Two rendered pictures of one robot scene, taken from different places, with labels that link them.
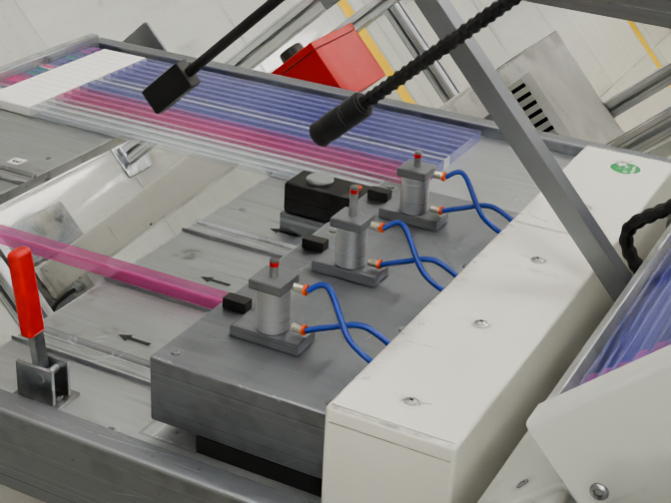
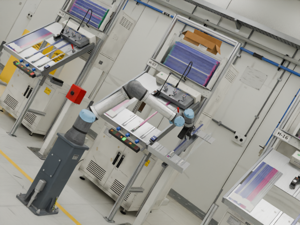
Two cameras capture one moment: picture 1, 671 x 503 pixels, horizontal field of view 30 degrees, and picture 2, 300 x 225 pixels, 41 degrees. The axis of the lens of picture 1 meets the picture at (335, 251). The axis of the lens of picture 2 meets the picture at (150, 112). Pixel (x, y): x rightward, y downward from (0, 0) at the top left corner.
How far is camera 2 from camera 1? 3.37 m
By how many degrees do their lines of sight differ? 61
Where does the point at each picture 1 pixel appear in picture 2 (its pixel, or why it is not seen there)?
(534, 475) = (203, 91)
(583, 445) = (210, 86)
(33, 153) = (128, 114)
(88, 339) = not seen: hidden behind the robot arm
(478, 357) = (191, 90)
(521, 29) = not seen: outside the picture
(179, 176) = (62, 120)
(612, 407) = (210, 84)
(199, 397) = (187, 105)
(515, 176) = (143, 81)
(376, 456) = (197, 97)
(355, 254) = (175, 92)
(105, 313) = not seen: hidden behind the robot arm
